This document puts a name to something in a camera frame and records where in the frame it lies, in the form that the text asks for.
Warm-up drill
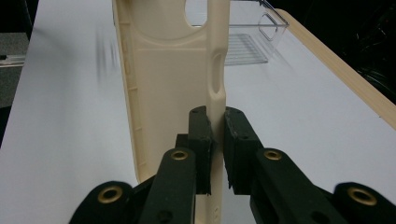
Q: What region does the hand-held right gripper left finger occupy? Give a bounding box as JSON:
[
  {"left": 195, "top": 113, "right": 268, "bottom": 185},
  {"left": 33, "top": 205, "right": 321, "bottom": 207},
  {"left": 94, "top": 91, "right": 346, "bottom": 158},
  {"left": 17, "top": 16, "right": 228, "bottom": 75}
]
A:
[{"left": 138, "top": 105, "right": 217, "bottom": 224}]

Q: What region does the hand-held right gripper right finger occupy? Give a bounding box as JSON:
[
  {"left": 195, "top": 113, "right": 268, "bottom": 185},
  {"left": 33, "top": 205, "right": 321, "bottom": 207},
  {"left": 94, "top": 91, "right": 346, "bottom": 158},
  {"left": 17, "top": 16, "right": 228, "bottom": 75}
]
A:
[{"left": 223, "top": 106, "right": 341, "bottom": 224}]

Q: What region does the beige phone case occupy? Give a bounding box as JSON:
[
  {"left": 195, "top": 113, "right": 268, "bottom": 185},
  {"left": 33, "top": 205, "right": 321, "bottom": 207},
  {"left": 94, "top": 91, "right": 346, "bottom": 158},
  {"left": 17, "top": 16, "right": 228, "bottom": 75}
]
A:
[{"left": 111, "top": 0, "right": 232, "bottom": 224}]

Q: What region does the clear plastic tray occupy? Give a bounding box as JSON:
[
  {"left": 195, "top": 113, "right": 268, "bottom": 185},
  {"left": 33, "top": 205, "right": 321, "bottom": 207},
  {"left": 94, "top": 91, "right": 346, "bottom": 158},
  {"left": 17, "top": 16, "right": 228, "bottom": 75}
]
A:
[{"left": 191, "top": 0, "right": 290, "bottom": 67}]

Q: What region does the wooden table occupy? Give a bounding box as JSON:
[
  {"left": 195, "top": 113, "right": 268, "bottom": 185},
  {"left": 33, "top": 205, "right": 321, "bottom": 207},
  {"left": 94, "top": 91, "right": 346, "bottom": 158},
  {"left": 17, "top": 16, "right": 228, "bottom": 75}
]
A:
[{"left": 275, "top": 8, "right": 396, "bottom": 131}]

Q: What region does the metal floor rail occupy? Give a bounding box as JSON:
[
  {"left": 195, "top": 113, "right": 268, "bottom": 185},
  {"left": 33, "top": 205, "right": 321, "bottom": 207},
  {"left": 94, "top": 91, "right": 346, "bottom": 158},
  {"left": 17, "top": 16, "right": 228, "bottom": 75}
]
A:
[{"left": 0, "top": 54, "right": 26, "bottom": 68}]

